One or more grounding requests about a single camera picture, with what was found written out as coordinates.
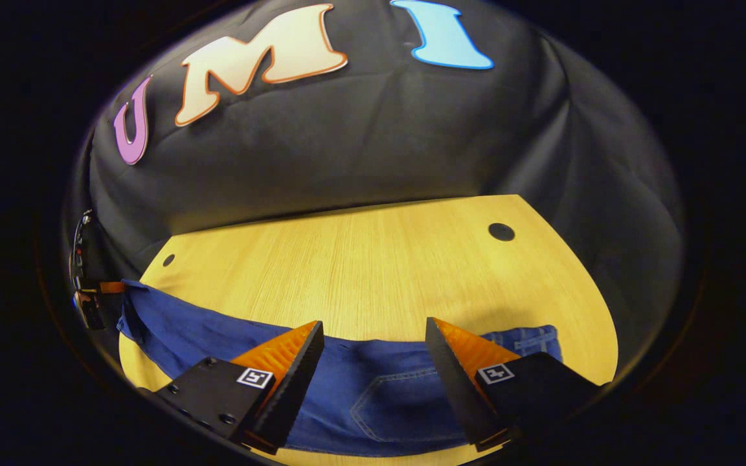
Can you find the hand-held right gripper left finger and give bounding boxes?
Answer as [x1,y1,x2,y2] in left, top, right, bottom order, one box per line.
[137,320,325,455]

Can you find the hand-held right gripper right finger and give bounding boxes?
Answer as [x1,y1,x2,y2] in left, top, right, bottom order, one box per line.
[425,317,607,452]

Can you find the blue denim jeans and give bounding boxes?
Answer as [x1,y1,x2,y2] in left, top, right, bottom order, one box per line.
[116,280,563,458]

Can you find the black backdrop cloth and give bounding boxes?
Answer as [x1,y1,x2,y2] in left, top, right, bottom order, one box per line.
[65,0,688,376]

